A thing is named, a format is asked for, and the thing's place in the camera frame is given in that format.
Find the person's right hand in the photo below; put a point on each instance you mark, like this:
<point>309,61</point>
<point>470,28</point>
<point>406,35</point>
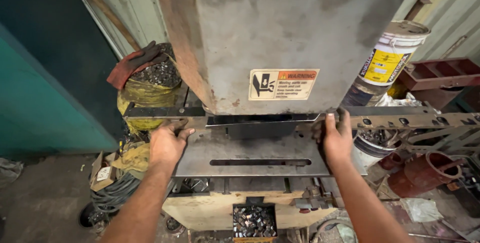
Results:
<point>336,142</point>

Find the person's left hand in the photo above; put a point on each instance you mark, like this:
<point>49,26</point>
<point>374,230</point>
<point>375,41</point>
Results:
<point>165,143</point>

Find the long punched metal strip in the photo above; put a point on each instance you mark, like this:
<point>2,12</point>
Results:
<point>337,121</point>

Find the yellow cloth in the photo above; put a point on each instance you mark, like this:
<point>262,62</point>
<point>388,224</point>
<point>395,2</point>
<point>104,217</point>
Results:
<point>133,158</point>

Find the white bucket of metal scraps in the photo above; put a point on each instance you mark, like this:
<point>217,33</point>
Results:
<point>375,145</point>

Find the yellow sack of metal pieces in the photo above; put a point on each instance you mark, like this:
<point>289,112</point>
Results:
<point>150,93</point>

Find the cardboard box with socket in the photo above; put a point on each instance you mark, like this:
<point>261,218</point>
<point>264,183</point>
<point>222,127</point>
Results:
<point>102,173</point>

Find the red work glove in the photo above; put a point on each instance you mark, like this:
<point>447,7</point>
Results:
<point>133,64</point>

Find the grey punch press machine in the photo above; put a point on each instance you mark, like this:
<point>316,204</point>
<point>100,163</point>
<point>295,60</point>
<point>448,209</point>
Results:
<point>262,97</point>

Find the rusty red metal cylinder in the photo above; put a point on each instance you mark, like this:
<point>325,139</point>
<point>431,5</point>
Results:
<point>425,173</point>

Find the white yellow label bucket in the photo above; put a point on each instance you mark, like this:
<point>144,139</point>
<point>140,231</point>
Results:
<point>392,54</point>

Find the white plastic bag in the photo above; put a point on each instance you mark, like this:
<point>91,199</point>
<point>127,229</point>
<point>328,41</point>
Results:
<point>422,209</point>

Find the box of cut metal pieces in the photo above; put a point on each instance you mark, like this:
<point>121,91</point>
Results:
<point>254,222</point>

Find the red metal tray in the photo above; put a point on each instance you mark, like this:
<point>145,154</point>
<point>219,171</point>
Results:
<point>440,74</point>

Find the wooden stick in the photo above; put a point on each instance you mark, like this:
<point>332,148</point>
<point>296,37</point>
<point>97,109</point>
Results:
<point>103,9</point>

